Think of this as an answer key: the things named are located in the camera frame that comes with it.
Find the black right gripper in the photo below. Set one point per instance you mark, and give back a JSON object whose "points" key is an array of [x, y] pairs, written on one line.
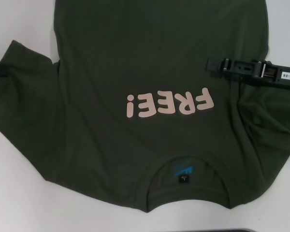
{"points": [[282, 79]]}

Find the dark green FREE t-shirt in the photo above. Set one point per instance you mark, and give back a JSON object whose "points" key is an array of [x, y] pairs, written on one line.
{"points": [[147, 60]]}

